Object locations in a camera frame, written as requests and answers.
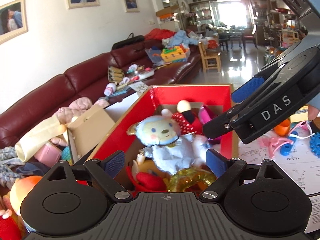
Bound cluttered toy shelf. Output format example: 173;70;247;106
250;0;308;63

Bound dining table with chairs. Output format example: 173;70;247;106
217;29;258;49

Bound blue bear foil balloon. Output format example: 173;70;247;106
126;115;213;175

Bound red polka dot doll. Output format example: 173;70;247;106
171;100;203;135

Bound large framed wall photo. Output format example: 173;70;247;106
0;0;28;45

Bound pink toy sunglasses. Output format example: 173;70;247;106
287;120;315;139

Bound red plush with white paws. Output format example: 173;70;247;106
0;209;23;240

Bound red clothes pile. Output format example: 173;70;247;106
145;29;175;40

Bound white fluffy plush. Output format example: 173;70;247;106
192;134;210;165

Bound small framed wall photo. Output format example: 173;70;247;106
122;0;140;13

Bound grey blue knitted cloth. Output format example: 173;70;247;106
0;146;25;188

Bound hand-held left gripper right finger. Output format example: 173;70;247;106
200;148;288;200

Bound cream cloth bag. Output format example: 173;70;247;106
14;116;68;163

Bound pink toy glasses frame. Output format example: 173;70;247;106
259;136;290;159

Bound open brown cardboard box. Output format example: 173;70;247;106
66;104;117;164

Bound yellow snack pack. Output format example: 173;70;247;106
107;66;124;83

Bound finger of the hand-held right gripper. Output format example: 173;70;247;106
231;64;285;103
202;100;253;140

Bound person's right hand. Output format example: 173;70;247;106
308;102;320;120

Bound printed instruction sheet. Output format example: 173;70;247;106
237;120;320;240

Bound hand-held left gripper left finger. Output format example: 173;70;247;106
47;150;132;202

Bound orange plastic cup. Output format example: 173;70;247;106
274;119;292;137

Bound pink plush toy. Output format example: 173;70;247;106
55;97;110;124

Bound blue two-hole connector piece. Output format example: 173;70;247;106
279;140;295;157

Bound pink bottle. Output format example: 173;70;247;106
199;105;220;140

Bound pink plastic case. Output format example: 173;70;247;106
34;142;63;168

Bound dark red leather sofa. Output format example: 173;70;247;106
0;34;203;155

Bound tray of small toys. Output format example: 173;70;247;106
125;64;154;80

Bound red plush toy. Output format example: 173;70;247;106
125;166;168;193

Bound gold foil balloon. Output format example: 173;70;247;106
166;169;217;193

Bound small pink white plush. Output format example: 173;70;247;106
104;82;117;96

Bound yellow toy set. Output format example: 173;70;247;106
160;45;188;63

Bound teal dotted ball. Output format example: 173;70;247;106
61;146;72;160

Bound blue plastic toy gear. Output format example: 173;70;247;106
309;132;320;158

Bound grey zip pouch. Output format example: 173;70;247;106
146;47;163;63

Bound wooden chair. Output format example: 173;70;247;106
198;42;222;73

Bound red gift box container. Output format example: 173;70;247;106
75;84;239;195

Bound black bag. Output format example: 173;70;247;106
111;32;145;50

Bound light blue clothes pile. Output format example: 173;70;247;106
162;30;200;48

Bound dark blue cloth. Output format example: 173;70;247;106
17;161;50;178

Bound peach shaped plush toy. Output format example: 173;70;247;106
10;176;45;217

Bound yellow cardboard box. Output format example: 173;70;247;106
291;106;310;123

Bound white patterned card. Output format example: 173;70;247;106
129;81;148;92

